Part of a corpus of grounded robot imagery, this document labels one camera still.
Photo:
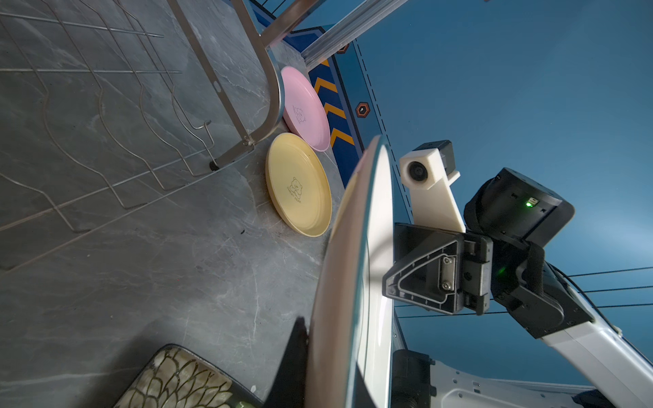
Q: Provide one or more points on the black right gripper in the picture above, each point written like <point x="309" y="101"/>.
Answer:
<point x="441" y="271"/>

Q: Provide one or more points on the black square floral plate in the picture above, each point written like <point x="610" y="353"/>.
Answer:
<point x="177" y="377"/>

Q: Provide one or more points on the silver wire dish rack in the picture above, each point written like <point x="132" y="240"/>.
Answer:
<point x="105" y="108"/>

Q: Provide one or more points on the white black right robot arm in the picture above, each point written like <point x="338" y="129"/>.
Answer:
<point x="493" y="250"/>

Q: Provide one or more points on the yellow round plate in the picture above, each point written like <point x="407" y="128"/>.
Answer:
<point x="298" y="185"/>

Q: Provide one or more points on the pink round plate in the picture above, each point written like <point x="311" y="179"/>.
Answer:
<point x="303" y="111"/>

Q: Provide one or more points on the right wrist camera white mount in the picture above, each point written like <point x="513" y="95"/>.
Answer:
<point x="428" y="172"/>

